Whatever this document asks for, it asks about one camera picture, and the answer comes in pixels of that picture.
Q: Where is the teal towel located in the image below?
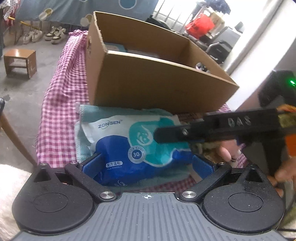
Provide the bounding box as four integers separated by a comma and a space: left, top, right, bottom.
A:
75, 105, 193, 192

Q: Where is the blue wet wipes pack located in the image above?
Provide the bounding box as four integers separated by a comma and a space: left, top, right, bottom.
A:
82, 115, 193, 186

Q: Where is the gold tissue pack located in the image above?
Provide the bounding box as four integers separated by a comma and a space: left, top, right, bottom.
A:
189, 142, 223, 164

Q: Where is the cotton swab plastic pack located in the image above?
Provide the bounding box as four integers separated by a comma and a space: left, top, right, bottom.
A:
125, 49, 160, 59

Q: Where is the blue rectangular carton box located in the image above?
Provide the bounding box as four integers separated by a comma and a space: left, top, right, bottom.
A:
104, 42, 126, 52

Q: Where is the person right hand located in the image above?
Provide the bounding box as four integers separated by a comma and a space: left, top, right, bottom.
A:
216, 140, 295, 197

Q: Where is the white fluffy sleeve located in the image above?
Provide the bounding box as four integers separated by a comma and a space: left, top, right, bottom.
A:
0, 164, 31, 240

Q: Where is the wheelchair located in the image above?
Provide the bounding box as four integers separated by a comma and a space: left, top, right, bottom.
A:
184, 26, 242, 65

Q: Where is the purple checkered tablecloth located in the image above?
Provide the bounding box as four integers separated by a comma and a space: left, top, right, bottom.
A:
36, 29, 248, 193

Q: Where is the black seat wooden chair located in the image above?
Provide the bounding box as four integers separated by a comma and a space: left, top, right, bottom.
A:
1, 97, 37, 166

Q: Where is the brown cardboard box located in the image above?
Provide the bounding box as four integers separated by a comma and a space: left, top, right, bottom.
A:
86, 11, 238, 113

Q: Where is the red plastic bag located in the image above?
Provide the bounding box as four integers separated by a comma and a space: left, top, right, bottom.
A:
185, 14, 215, 38

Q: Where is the small brown wooden stool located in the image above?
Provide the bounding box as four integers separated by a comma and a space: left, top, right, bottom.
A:
3, 49, 37, 79

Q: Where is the white brown sneaker pair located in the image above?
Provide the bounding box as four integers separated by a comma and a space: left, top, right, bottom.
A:
44, 26, 66, 45

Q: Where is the white shoe pair left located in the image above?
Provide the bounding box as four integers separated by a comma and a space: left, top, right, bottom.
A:
23, 30, 43, 44

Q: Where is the blue patterned hanging blanket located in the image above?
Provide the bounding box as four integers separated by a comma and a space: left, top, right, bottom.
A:
16, 0, 158, 27

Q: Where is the black tracking camera module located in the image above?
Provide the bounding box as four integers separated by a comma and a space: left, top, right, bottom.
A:
258, 70, 295, 108

